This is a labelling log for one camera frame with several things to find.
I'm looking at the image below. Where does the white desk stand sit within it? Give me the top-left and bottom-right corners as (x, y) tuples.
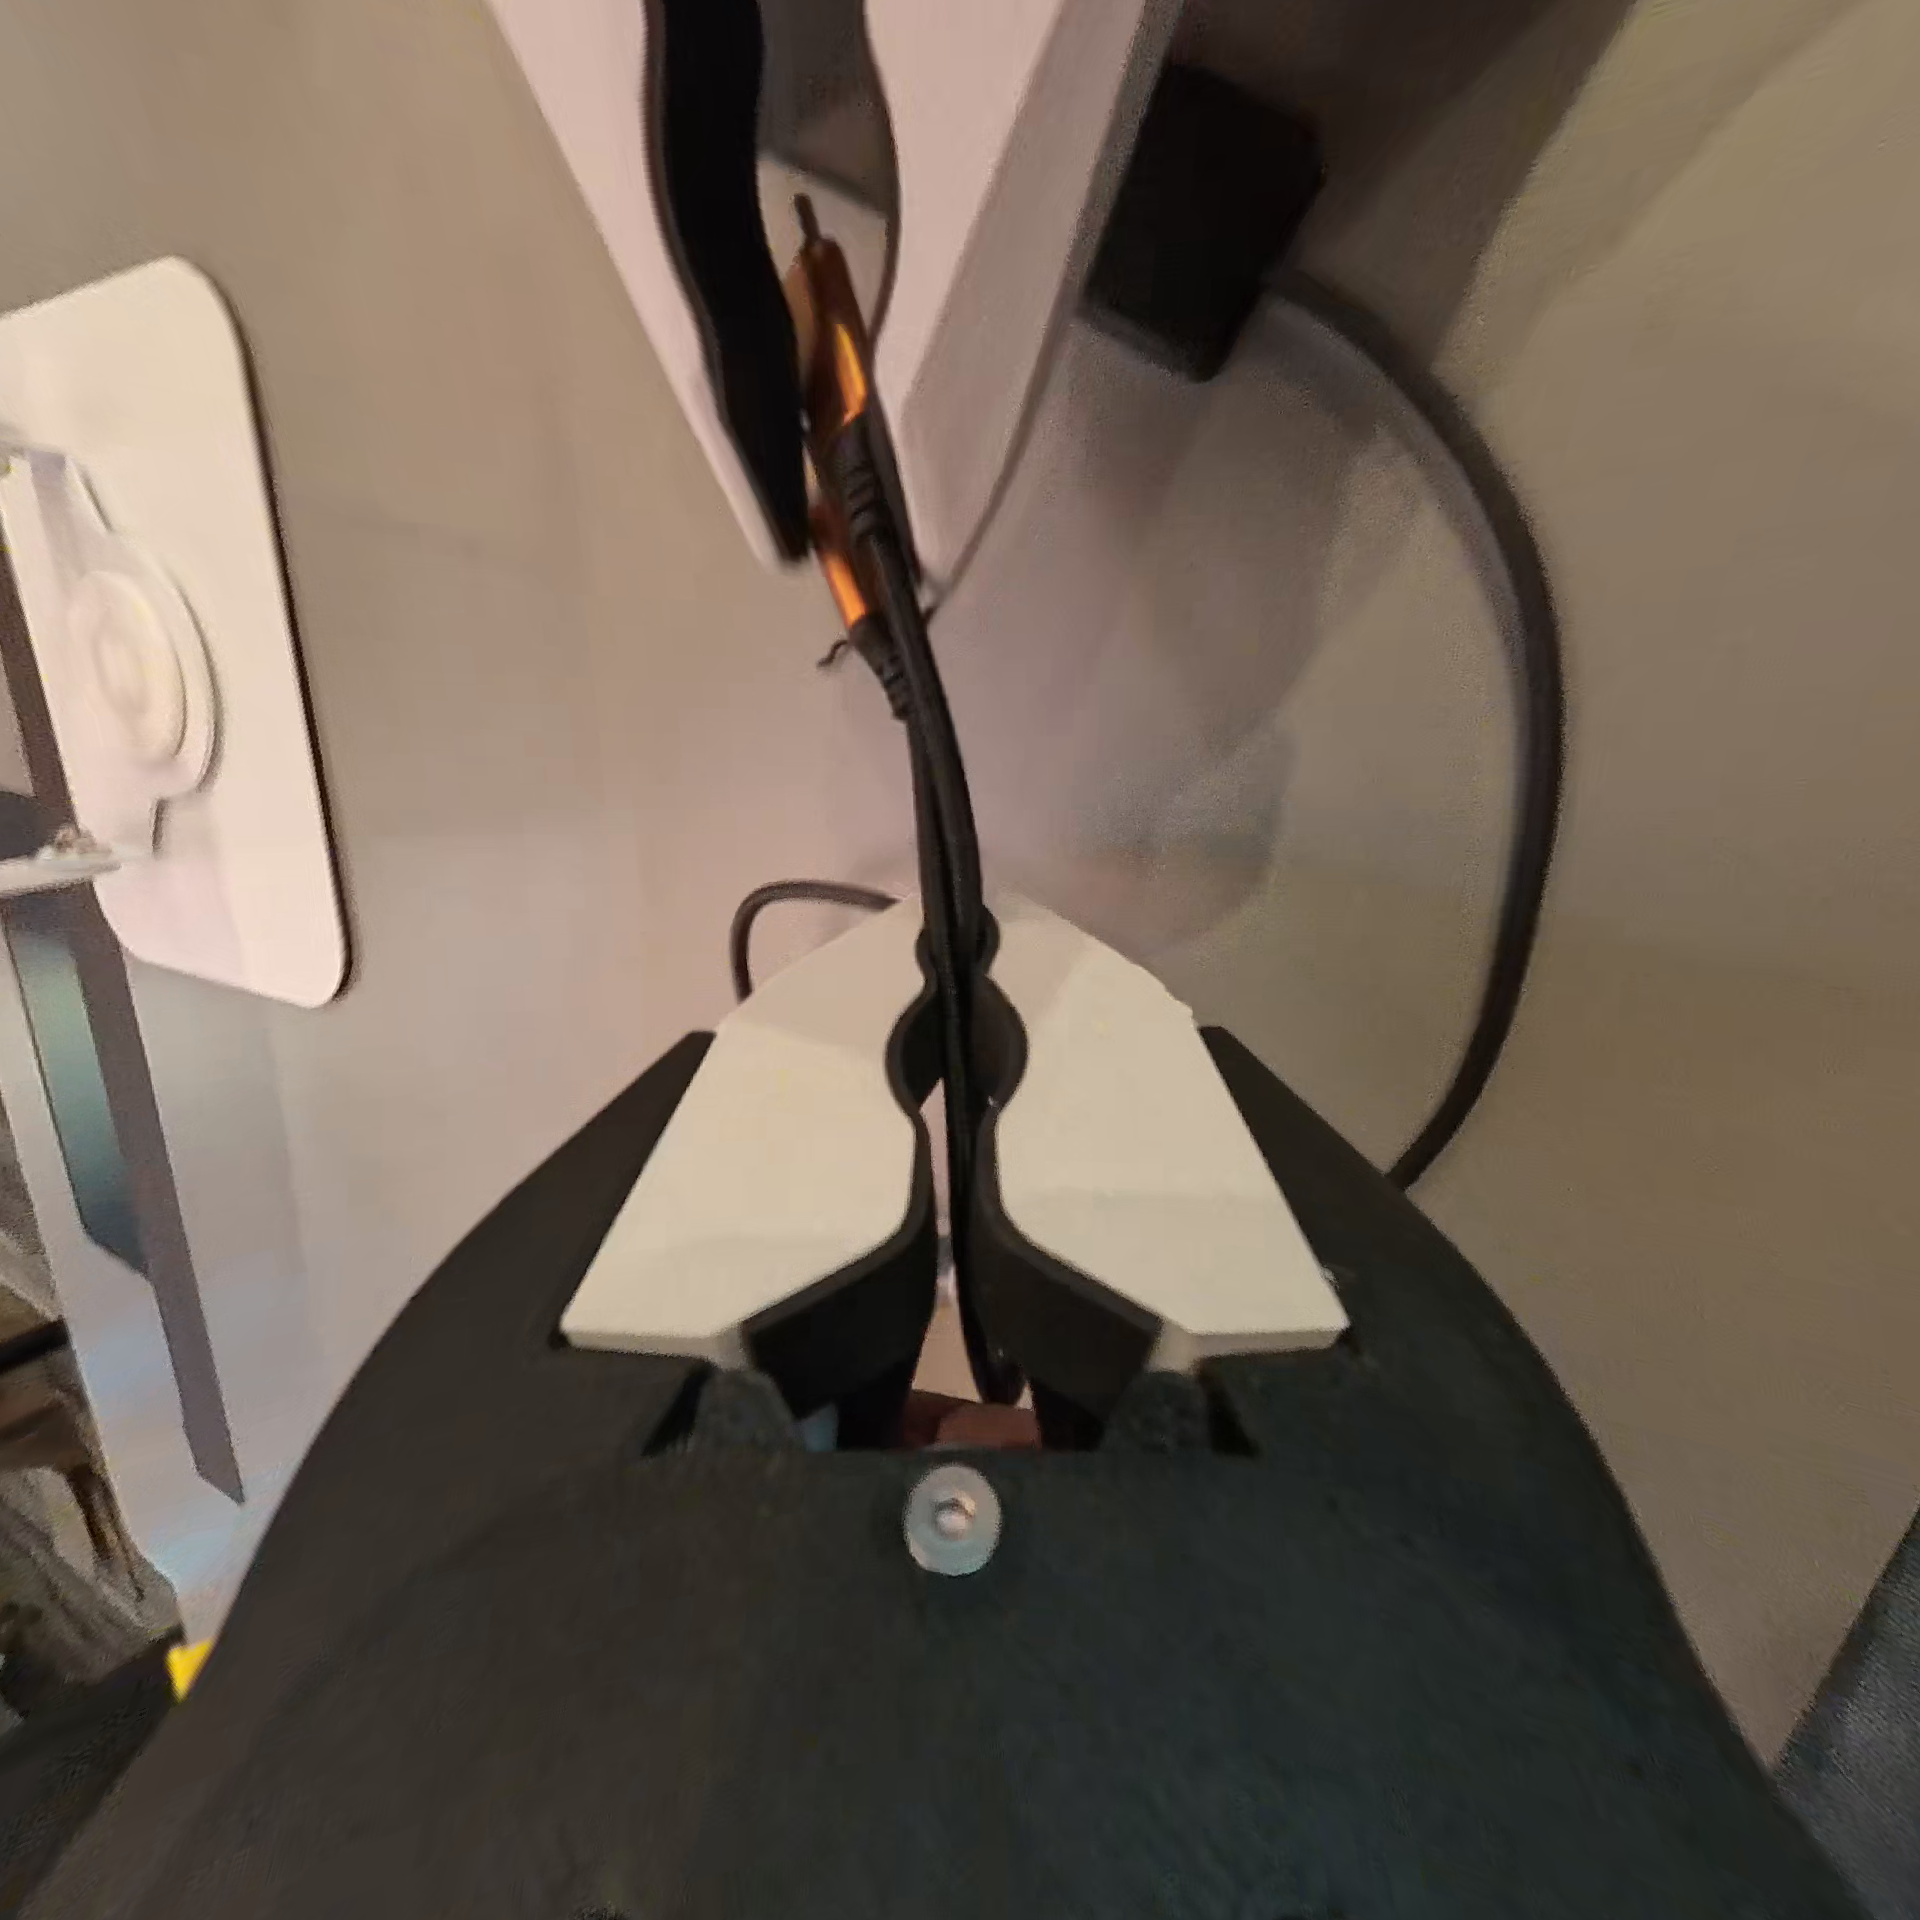
(0, 256), (354, 1006)

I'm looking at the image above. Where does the orange-plug braided usb cable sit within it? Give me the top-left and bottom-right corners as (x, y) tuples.
(786, 197), (1000, 1413)

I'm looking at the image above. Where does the black usb hub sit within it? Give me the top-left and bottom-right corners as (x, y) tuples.
(1088, 63), (1328, 380)

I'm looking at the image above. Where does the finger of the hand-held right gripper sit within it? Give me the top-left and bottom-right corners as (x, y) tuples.
(485, 0), (821, 567)
(863, 0), (1187, 593)

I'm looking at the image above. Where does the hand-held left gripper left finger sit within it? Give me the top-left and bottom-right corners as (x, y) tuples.
(558, 896), (944, 1416)

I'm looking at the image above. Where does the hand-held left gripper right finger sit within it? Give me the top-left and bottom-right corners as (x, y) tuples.
(966, 892), (1350, 1447)

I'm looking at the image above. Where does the black hub cable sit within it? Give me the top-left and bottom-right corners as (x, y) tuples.
(730, 273), (1561, 1197)

